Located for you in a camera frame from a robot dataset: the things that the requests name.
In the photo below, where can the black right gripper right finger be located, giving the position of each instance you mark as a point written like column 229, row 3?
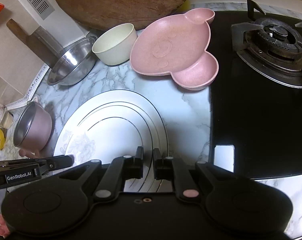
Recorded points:
column 175, row 171

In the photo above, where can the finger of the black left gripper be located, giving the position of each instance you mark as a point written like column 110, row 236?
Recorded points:
column 59, row 162

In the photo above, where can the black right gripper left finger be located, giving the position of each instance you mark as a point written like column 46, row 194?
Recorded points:
column 118, row 172

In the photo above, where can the pink bowl with steel liner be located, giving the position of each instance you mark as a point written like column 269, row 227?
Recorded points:
column 33, row 130

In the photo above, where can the white round plate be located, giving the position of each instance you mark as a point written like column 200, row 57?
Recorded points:
column 114, row 124

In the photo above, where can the stainless steel bowl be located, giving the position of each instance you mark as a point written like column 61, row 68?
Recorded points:
column 75, row 64

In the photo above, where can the pink bear-shaped plate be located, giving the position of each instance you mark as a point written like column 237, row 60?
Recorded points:
column 177, row 45

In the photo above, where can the cream plastic bowl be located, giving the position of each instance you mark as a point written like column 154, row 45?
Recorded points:
column 114, row 46

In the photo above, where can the person's left hand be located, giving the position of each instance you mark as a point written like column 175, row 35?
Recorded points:
column 4, row 230

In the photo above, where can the beige small cup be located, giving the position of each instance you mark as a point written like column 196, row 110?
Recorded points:
column 6, row 121

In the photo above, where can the black gas stove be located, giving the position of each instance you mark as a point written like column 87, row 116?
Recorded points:
column 256, row 123

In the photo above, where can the gas burner grate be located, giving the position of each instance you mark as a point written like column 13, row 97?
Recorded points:
column 271, row 47

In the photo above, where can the cleaver with wooden handle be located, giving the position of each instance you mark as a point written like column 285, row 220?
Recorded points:
column 40, row 42

